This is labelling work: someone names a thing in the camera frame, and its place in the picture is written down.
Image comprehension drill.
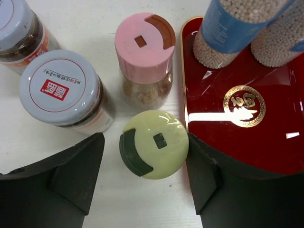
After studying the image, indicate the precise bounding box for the pink lid spice bottle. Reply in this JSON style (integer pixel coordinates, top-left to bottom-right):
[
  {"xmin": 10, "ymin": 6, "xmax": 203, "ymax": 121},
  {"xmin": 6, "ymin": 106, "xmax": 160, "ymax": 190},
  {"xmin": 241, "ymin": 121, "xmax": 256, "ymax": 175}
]
[{"xmin": 114, "ymin": 12, "xmax": 176, "ymax": 110}]

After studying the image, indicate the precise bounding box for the sauce jar white lid front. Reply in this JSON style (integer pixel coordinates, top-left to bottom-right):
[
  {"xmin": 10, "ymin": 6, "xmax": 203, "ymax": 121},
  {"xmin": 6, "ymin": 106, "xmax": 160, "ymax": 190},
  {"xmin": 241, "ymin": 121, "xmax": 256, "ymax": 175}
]
[{"xmin": 19, "ymin": 50, "xmax": 115, "ymax": 135}]

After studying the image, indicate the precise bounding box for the tall jar silver lid front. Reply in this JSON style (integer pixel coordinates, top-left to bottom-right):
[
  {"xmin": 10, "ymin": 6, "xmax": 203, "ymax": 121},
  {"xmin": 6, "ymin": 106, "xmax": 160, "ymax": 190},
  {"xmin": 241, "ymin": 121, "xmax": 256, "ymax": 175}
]
[{"xmin": 193, "ymin": 0, "xmax": 292, "ymax": 69}]

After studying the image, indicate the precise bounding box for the red rectangular serving tray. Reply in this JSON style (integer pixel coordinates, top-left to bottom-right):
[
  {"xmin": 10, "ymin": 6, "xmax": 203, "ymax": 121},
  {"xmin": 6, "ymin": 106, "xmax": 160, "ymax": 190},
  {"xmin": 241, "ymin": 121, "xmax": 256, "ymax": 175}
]
[{"xmin": 180, "ymin": 17, "xmax": 304, "ymax": 175}]

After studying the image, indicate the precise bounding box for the sauce jar white lid back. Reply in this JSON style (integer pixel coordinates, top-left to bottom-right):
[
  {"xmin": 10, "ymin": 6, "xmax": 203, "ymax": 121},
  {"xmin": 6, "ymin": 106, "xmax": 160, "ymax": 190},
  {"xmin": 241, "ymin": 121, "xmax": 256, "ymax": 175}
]
[{"xmin": 0, "ymin": 0, "xmax": 62, "ymax": 75}]

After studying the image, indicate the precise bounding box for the tall jar silver lid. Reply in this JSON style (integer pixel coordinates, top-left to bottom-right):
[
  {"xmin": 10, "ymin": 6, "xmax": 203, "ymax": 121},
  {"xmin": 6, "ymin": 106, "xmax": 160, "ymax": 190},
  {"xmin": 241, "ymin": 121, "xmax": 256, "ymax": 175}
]
[
  {"xmin": 251, "ymin": 0, "xmax": 304, "ymax": 67},
  {"xmin": 193, "ymin": 0, "xmax": 292, "ymax": 69}
]

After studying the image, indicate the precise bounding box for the yellow-green lid spice bottle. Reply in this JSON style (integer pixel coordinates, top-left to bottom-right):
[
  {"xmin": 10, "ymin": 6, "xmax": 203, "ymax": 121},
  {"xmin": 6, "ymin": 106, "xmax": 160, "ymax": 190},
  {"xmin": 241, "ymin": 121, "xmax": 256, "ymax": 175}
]
[{"xmin": 119, "ymin": 110, "xmax": 189, "ymax": 180}]

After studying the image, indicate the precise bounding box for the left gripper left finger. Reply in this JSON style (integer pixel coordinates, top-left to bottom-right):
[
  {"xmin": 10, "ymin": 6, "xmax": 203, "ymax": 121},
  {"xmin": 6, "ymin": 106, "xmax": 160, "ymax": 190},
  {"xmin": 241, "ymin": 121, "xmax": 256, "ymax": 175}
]
[{"xmin": 0, "ymin": 133, "xmax": 105, "ymax": 228}]

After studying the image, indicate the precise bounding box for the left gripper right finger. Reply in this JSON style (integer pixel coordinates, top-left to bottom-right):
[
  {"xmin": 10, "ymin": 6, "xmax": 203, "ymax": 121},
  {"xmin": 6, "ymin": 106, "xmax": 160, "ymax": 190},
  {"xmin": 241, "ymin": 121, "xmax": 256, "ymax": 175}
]
[{"xmin": 186, "ymin": 134, "xmax": 304, "ymax": 228}]

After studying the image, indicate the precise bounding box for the sauce jar white lid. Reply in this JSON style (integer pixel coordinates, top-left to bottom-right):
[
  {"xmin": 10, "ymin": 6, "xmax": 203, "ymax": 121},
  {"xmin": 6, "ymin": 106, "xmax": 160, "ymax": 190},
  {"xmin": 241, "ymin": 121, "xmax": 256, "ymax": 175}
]
[
  {"xmin": 0, "ymin": 0, "xmax": 62, "ymax": 75},
  {"xmin": 19, "ymin": 50, "xmax": 115, "ymax": 135}
]

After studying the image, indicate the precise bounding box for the tall jar silver lid back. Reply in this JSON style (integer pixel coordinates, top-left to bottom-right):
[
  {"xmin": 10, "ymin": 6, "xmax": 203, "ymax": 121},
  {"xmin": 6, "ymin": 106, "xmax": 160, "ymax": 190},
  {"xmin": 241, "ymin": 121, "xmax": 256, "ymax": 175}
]
[{"xmin": 251, "ymin": 0, "xmax": 304, "ymax": 67}]

